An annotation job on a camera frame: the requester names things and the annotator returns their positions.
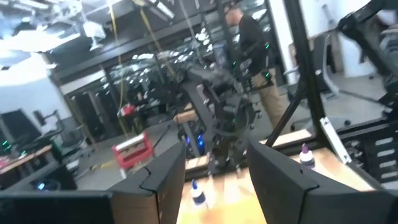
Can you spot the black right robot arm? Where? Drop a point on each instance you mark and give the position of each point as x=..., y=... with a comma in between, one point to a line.
x=224, y=124

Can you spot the standing person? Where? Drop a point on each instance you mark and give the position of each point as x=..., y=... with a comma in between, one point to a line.
x=252, y=40

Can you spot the blue food colouring bottle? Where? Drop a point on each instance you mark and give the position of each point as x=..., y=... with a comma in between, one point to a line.
x=198, y=196

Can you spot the red metal box grater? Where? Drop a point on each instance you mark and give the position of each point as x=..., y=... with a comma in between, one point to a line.
x=133, y=152

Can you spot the black aluminium frame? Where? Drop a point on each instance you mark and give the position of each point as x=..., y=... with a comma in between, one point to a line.
x=306, y=62

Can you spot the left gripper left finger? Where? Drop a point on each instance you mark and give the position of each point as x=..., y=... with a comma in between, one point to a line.
x=168, y=174

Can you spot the purple food colouring bottle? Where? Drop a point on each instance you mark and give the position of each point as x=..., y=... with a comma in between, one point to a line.
x=307, y=160

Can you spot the white frame bracket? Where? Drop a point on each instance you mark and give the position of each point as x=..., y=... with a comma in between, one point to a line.
x=335, y=140

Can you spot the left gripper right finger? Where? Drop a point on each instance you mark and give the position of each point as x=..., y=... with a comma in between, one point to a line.
x=280, y=193

